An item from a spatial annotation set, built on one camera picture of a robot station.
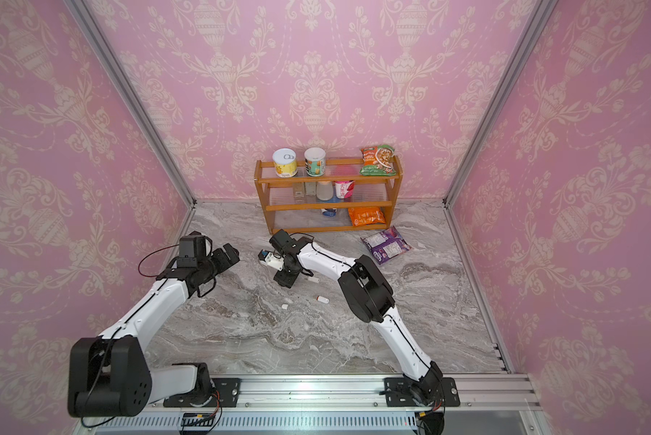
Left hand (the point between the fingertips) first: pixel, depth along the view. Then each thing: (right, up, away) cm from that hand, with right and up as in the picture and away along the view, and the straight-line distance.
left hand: (230, 257), depth 89 cm
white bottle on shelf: (+31, +23, +11) cm, 40 cm away
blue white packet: (+32, +16, +23) cm, 43 cm away
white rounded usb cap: (+18, -16, +1) cm, 24 cm away
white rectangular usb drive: (+27, -9, +8) cm, 29 cm away
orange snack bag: (+45, +15, +21) cm, 52 cm away
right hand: (+17, -7, +9) cm, 20 cm away
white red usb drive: (+30, -15, +3) cm, 34 cm away
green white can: (+28, +31, -3) cm, 42 cm away
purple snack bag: (+54, +3, +15) cm, 56 cm away
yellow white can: (+19, +31, -3) cm, 36 cm away
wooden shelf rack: (+18, +19, +15) cm, 30 cm away
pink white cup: (+38, +24, +9) cm, 45 cm away
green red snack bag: (+49, +31, -1) cm, 58 cm away
